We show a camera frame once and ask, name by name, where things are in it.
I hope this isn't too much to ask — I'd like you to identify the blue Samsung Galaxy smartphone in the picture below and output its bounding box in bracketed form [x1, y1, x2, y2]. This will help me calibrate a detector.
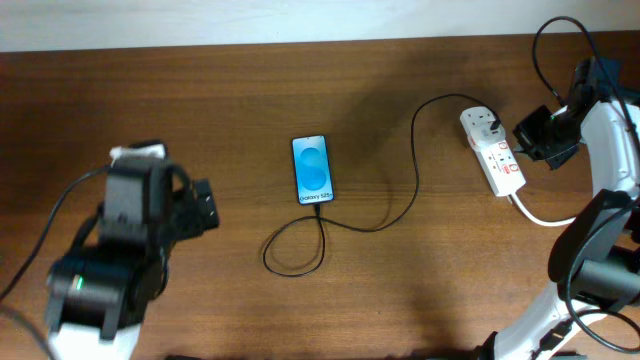
[292, 135, 334, 205]

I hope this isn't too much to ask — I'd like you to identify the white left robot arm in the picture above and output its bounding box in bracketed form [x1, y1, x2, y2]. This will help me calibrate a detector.
[45, 156, 219, 359]

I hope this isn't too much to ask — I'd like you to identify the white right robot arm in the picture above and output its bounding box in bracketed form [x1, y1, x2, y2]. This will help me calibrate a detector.
[472, 57, 639, 359]

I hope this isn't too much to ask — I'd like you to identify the white charger plug adapter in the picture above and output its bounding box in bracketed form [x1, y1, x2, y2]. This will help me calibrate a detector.
[468, 125, 506, 151]

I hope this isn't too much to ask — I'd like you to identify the white power strip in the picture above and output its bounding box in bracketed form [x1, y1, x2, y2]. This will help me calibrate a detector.
[460, 106, 526, 197]

